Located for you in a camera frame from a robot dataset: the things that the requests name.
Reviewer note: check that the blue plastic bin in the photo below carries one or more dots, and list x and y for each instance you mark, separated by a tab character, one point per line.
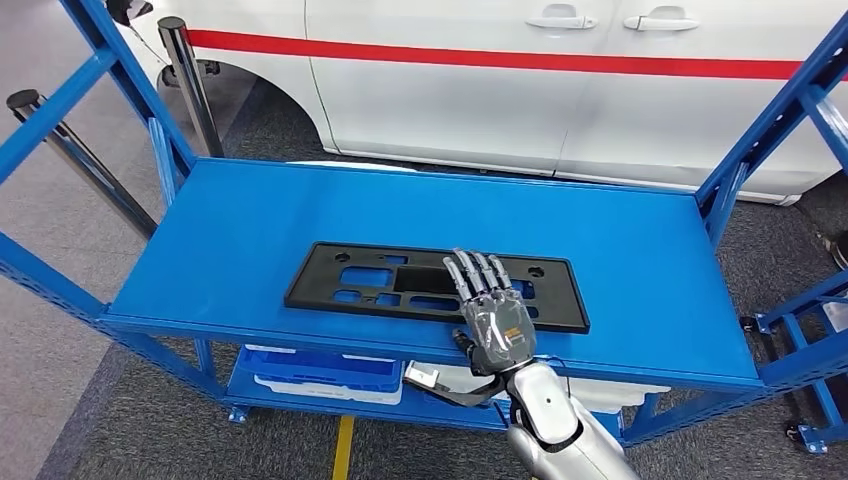
318	371

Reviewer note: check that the black plastic plate frame part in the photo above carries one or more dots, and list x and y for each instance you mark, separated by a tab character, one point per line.
318	298

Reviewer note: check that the blue metal shelf rack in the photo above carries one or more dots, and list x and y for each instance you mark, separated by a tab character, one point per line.
265	218
813	438

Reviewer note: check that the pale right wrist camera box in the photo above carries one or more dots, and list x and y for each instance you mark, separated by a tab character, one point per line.
422	376

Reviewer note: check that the yellow floor tape outline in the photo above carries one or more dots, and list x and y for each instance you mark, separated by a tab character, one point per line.
343	450

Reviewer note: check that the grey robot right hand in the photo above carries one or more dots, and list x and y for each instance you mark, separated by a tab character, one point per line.
497	324

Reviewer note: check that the chrome stanchion post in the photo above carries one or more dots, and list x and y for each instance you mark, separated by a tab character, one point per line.
23	100
189	79

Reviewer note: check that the white car with red stripe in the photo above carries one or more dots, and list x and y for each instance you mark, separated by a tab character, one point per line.
430	99

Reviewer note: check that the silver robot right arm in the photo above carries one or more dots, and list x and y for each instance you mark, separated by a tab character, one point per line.
543	404

